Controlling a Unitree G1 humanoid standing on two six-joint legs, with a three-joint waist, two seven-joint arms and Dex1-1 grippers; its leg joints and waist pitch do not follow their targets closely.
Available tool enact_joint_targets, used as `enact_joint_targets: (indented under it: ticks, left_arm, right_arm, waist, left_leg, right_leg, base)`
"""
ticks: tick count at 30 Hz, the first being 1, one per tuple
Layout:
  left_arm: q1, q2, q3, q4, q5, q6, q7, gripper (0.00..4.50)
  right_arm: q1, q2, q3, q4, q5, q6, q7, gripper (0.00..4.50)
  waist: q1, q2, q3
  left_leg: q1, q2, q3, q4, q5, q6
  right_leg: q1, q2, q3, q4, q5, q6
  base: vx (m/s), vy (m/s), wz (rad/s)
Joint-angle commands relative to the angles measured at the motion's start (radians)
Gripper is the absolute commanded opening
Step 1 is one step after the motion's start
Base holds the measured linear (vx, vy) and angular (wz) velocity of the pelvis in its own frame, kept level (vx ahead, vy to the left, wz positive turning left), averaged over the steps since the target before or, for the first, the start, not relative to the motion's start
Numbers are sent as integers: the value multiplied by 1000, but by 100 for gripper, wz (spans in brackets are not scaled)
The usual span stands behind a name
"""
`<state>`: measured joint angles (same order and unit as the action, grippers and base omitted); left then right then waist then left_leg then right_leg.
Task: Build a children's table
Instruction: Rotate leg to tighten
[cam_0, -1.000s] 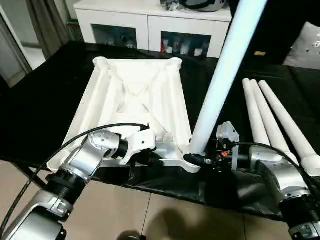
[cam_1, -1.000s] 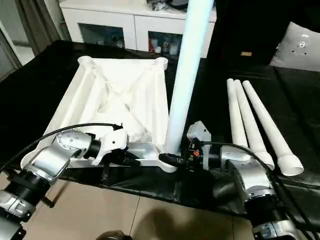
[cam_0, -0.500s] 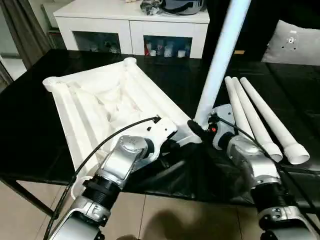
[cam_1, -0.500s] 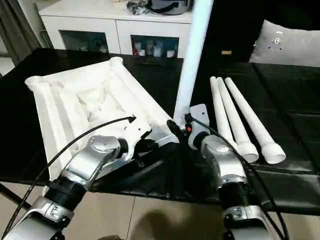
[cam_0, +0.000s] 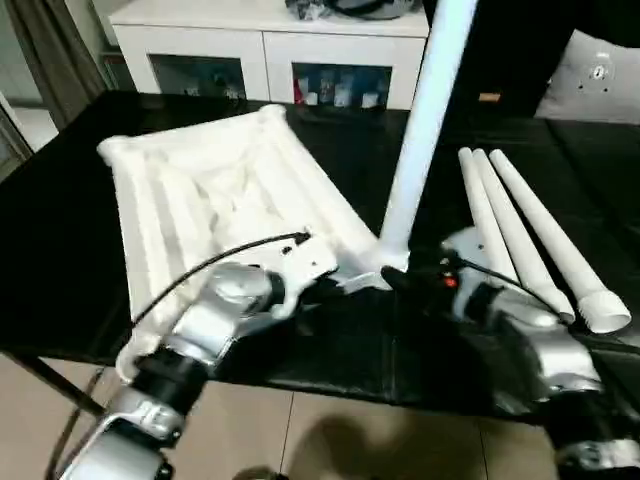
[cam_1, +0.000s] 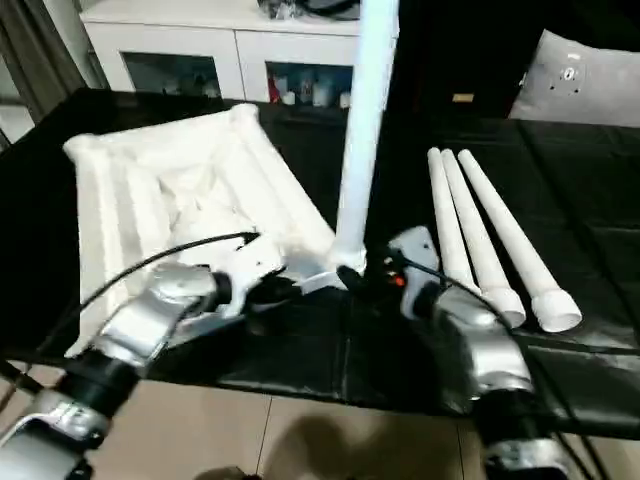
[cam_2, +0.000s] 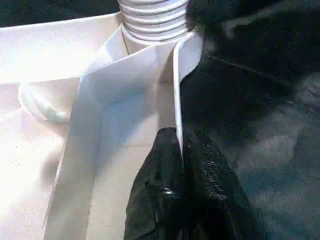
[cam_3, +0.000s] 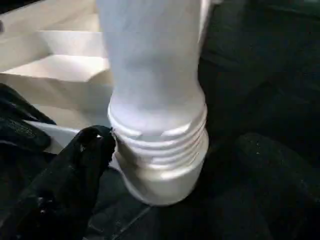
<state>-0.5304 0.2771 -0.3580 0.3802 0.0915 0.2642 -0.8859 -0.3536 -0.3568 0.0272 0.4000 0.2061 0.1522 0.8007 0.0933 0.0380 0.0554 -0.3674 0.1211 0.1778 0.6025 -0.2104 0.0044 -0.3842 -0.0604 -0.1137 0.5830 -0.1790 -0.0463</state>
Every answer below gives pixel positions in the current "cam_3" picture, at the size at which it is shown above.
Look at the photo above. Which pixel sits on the black work mat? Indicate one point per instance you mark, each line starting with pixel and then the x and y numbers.
pixel 262 75

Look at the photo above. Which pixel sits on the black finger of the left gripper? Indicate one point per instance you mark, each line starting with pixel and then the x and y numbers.
pixel 17 107
pixel 22 138

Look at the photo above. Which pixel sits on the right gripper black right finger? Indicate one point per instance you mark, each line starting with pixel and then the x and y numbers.
pixel 287 195

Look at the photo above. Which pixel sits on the white plastic table leg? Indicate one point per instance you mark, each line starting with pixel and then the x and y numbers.
pixel 150 62

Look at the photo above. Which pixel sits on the white plastic table top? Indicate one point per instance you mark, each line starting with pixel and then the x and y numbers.
pixel 62 70

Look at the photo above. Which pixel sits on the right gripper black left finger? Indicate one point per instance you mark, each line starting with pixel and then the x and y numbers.
pixel 55 195

